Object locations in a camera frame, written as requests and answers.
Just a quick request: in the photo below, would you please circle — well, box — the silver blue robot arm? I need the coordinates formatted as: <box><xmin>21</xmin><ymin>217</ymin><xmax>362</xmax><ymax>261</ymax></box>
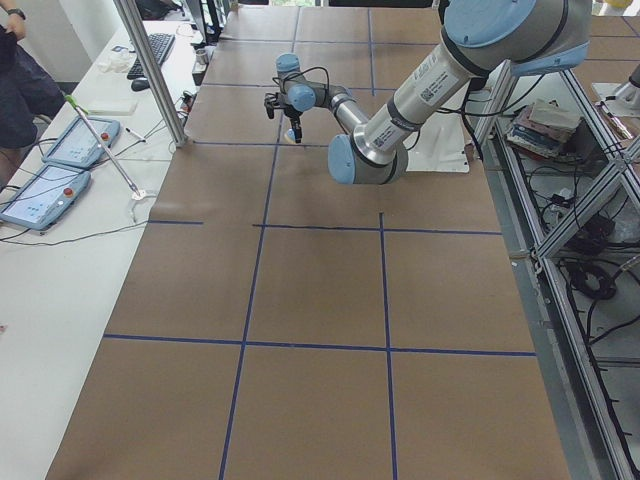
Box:
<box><xmin>264</xmin><ymin>1</ymin><xmax>591</xmax><ymax>184</ymax></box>

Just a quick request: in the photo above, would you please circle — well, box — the lower teach pendant tablet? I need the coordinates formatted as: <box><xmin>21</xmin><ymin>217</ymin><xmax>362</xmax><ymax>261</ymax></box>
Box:
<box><xmin>1</xmin><ymin>164</ymin><xmax>91</xmax><ymax>231</ymax></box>

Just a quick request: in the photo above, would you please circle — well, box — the teach pendant tablet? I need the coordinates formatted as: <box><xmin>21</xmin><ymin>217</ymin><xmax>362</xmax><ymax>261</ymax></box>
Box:
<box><xmin>1</xmin><ymin>164</ymin><xmax>91</xmax><ymax>231</ymax></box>
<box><xmin>42</xmin><ymin>116</ymin><xmax>121</xmax><ymax>169</ymax></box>

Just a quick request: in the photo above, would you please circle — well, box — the long metal reacher rod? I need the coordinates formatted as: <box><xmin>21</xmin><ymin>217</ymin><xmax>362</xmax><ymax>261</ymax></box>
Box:
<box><xmin>64</xmin><ymin>95</ymin><xmax>158</xmax><ymax>224</ymax></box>

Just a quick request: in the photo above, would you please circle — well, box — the black keyboard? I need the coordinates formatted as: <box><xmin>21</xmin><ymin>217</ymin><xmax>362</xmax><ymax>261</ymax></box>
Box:
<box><xmin>126</xmin><ymin>32</ymin><xmax>176</xmax><ymax>81</ymax></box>

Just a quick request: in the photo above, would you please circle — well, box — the black computer mouse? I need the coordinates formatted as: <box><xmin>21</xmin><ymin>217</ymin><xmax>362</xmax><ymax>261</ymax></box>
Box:
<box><xmin>130</xmin><ymin>77</ymin><xmax>150</xmax><ymax>92</ymax></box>

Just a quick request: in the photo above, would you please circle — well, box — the upper teach pendant tablet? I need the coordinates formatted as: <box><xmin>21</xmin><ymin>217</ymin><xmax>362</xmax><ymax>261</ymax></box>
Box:
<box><xmin>42</xmin><ymin>116</ymin><xmax>121</xmax><ymax>169</ymax></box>

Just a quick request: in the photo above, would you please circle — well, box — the seated person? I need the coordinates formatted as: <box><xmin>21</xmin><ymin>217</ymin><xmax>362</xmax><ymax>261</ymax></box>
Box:
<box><xmin>1</xmin><ymin>1</ymin><xmax>65</xmax><ymax>185</ymax></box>

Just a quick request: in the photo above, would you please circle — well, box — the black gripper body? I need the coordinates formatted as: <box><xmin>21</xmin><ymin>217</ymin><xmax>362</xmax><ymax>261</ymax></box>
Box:
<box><xmin>284</xmin><ymin>110</ymin><xmax>303</xmax><ymax>144</ymax></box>

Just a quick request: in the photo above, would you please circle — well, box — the stack of books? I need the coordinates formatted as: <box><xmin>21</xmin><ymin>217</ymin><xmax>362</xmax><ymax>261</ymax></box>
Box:
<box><xmin>505</xmin><ymin>100</ymin><xmax>582</xmax><ymax>158</ymax></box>

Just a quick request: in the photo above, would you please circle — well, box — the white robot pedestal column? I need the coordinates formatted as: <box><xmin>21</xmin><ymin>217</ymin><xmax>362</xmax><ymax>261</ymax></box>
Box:
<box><xmin>399</xmin><ymin>0</ymin><xmax>501</xmax><ymax>175</ymax></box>

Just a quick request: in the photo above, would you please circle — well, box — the black marker pen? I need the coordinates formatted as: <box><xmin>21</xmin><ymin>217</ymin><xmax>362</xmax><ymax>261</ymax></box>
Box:
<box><xmin>125</xmin><ymin>127</ymin><xmax>147</xmax><ymax>143</ymax></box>

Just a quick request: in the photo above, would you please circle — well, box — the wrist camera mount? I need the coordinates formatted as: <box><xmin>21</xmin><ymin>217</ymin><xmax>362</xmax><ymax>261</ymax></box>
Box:
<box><xmin>263</xmin><ymin>92</ymin><xmax>286</xmax><ymax>120</ymax></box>

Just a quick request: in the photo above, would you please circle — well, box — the metal cup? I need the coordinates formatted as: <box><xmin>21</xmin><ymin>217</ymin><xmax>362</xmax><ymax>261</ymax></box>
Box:
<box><xmin>195</xmin><ymin>48</ymin><xmax>209</xmax><ymax>65</ymax></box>

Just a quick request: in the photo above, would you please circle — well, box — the aluminium frame post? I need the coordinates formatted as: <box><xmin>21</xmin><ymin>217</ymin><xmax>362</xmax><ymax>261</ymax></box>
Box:
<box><xmin>114</xmin><ymin>0</ymin><xmax>187</xmax><ymax>148</ymax></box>

